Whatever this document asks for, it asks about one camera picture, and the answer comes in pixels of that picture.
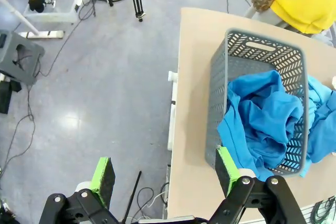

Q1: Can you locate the white slotted panel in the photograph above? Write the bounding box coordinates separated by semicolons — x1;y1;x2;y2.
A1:
296;195;336;224

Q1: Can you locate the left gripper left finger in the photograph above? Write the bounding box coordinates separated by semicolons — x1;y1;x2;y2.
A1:
38;157;120;224

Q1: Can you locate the thin black rod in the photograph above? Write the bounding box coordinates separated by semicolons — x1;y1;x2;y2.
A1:
122;170;142;221

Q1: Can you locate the long black floor cable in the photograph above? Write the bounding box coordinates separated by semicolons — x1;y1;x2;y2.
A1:
0;0;97;180

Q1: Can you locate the royal blue garment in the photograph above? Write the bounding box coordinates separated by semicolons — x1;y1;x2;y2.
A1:
217;69;304;182

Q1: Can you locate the person's right hand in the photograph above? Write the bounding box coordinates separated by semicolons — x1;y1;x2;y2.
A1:
250;0;275;13

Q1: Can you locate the light blue garment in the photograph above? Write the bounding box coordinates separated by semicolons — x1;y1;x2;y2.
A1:
299;74;336;177

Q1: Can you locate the white floor cable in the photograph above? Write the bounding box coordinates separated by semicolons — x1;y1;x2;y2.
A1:
131;187;169;221

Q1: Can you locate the grey plastic step stool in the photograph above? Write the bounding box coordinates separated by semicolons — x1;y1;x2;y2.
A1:
0;31;45;86

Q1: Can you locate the white table frame bracket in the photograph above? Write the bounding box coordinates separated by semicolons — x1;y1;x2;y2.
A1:
167;70;180;151

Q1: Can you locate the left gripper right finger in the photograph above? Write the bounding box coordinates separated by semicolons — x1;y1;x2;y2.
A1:
207;146;308;224

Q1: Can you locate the grey plastic lattice basket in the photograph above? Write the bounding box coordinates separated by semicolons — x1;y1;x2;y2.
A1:
204;27;310;177

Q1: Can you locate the black cable coil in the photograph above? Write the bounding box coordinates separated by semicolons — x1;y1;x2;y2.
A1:
311;196;336;224

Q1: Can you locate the thin black floor cable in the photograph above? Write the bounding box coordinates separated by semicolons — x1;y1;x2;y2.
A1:
226;0;251;14

